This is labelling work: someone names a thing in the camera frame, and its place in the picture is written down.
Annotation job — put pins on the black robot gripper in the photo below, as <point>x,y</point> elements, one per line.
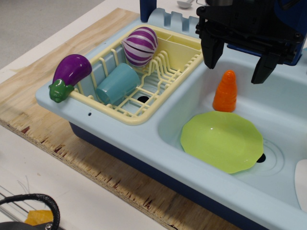
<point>270,29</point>

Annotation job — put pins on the orange toy carrot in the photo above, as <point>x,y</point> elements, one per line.
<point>226,93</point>

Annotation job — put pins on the green plastic plate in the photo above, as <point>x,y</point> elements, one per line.
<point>224,140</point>

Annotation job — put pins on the light blue toy sink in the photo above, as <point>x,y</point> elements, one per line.
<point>259,198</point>

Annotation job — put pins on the purple striped toy onion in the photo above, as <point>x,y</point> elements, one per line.
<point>140,46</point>

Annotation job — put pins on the cream dish drying rack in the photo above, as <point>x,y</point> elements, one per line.
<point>176,58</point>

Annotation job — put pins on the teal plastic cup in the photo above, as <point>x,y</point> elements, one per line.
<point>119,83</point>

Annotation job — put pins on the white object in sink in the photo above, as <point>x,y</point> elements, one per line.
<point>301,183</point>

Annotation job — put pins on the purple toy eggplant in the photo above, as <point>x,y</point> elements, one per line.
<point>72,69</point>

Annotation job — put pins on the plywood board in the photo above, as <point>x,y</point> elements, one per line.
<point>39,153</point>

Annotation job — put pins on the yellow tag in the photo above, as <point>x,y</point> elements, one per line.
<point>37,217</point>

